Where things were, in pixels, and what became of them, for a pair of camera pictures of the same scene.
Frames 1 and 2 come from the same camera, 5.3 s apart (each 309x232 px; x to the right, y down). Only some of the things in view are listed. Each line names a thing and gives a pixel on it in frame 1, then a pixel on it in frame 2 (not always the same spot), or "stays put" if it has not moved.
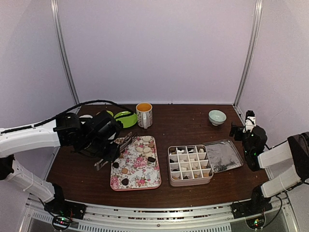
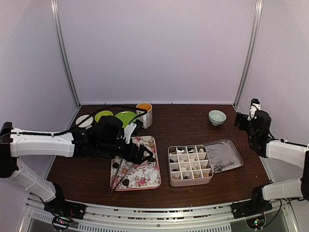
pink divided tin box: (189, 165) stays put
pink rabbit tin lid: (223, 155) stays put
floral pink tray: (138, 166) stays put
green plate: (126, 121) stays put
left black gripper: (111, 156) to (137, 159)
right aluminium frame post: (257, 21) stays put
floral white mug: (144, 114) stays put
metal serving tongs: (130, 137) to (112, 188)
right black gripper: (233, 128) to (239, 115)
